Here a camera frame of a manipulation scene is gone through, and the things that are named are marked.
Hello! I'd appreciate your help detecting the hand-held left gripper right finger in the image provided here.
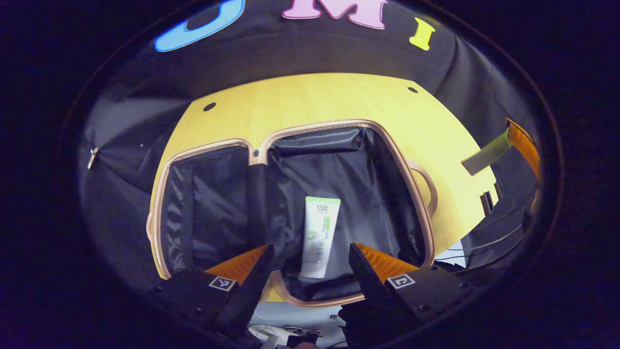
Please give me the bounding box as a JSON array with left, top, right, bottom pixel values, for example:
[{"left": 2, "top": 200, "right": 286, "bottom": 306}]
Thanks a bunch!
[{"left": 348, "top": 242, "right": 478, "bottom": 336}]

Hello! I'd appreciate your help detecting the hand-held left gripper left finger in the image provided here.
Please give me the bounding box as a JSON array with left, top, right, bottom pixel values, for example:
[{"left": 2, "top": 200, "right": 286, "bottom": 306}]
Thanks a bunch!
[{"left": 145, "top": 244, "right": 276, "bottom": 340}]

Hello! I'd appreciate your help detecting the small grey-green skin care tube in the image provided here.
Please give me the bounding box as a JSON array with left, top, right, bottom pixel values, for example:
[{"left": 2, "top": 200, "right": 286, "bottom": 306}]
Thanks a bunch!
[{"left": 461, "top": 128, "right": 513, "bottom": 176}]

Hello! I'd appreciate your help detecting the white green skin care tube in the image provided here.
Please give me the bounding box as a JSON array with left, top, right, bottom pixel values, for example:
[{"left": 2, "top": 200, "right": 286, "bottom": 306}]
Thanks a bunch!
[{"left": 299, "top": 196, "right": 341, "bottom": 280}]

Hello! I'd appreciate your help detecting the pink suitcase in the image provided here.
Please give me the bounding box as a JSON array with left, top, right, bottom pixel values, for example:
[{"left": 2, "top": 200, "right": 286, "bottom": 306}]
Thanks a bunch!
[{"left": 146, "top": 119, "right": 439, "bottom": 308}]

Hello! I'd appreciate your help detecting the black backdrop cloth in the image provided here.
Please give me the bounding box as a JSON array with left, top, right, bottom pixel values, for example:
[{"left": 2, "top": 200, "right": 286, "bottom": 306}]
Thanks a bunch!
[{"left": 77, "top": 0, "right": 543, "bottom": 291}]

